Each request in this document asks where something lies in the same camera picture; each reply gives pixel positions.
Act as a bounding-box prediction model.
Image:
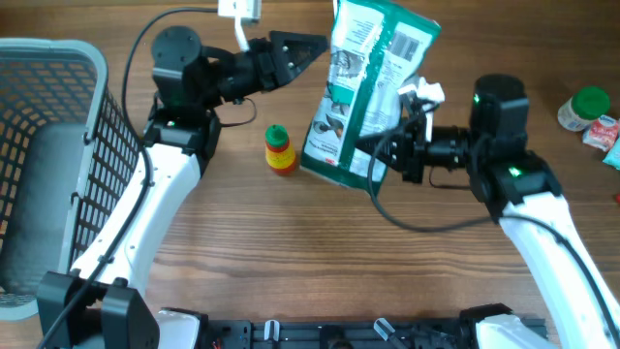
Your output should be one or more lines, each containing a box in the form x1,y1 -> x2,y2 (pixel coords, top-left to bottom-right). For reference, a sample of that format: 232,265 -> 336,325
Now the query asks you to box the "green lid white jar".
557,86 -> 610,132

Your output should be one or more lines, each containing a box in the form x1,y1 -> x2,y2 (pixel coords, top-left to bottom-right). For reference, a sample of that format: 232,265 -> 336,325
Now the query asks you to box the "black camera cable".
36,6 -> 258,349
366,104 -> 620,335

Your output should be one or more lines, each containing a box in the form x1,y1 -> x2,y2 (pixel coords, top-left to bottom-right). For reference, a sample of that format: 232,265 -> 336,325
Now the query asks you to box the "grey plastic mesh basket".
1,38 -> 139,321

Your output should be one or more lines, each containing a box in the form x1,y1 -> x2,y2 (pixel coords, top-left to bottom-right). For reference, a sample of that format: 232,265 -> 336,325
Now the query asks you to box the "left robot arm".
37,26 -> 327,348

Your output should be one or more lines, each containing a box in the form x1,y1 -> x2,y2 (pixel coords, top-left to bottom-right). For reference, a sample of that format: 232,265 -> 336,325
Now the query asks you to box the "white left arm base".
155,308 -> 208,349

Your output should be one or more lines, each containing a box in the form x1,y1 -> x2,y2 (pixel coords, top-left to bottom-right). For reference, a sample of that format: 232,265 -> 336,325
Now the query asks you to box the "red white tissue packet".
582,115 -> 619,151

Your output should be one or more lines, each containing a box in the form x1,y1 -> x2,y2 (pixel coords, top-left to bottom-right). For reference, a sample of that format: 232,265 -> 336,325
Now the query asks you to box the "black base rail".
159,317 -> 550,349

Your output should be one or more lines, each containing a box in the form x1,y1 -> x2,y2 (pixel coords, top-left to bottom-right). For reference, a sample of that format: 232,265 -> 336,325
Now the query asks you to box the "green 3M gloves packet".
300,0 -> 441,190

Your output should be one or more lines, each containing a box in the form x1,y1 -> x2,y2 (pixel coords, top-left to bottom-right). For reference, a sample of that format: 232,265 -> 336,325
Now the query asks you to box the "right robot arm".
356,74 -> 619,348

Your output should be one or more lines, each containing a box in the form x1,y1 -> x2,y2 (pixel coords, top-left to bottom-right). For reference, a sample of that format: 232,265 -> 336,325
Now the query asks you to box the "teal wet wipes packet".
603,139 -> 620,170

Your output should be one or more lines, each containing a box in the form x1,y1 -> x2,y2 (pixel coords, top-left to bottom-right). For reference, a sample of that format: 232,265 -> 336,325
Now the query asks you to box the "red yellow sauce bottle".
264,124 -> 296,175

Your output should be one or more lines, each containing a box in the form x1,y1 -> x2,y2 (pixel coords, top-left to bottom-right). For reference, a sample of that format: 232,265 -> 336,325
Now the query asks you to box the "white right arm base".
457,303 -> 556,349

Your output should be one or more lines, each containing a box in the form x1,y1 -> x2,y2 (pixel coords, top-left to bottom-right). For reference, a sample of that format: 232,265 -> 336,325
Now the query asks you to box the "black left camera cable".
36,6 -> 258,349

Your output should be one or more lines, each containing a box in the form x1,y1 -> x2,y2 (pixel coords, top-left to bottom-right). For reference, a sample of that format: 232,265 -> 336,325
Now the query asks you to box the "black right camera cable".
366,104 -> 620,335

